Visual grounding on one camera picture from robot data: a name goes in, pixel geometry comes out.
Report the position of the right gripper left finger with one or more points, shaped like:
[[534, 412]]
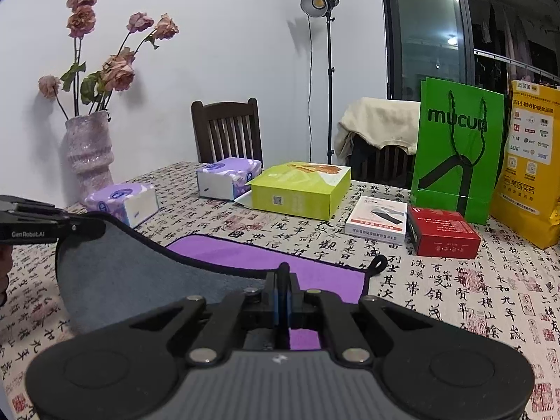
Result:
[[227, 323]]

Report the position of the dark framed glass window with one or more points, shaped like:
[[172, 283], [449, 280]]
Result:
[[485, 43]]

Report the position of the pink speckled ceramic vase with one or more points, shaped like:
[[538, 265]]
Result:
[[89, 152]]

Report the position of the red and black box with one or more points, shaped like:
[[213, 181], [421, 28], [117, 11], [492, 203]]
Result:
[[441, 233]]

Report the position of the purple and grey towel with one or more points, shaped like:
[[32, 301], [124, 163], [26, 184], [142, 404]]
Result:
[[110, 273]]

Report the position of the white product box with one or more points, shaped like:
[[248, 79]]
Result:
[[378, 219]]

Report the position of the dark wooden chair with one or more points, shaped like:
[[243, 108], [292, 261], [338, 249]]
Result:
[[226, 130]]

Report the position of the chair under cream cloth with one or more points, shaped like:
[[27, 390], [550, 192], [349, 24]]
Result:
[[389, 166]]

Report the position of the purple white tissue pack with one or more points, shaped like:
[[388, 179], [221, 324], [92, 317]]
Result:
[[227, 179]]

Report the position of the yellow paper bag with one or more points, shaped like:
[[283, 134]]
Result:
[[526, 197]]

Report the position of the lime green cardboard box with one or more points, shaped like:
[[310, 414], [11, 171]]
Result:
[[308, 190]]

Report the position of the purple tissue pack near vase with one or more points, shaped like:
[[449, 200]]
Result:
[[131, 203]]

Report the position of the cream cloth on chair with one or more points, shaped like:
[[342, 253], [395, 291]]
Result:
[[380, 123]]

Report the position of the green mucun paper bag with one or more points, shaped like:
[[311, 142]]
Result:
[[459, 145]]

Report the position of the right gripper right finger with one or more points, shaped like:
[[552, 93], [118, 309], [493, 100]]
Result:
[[340, 325]]

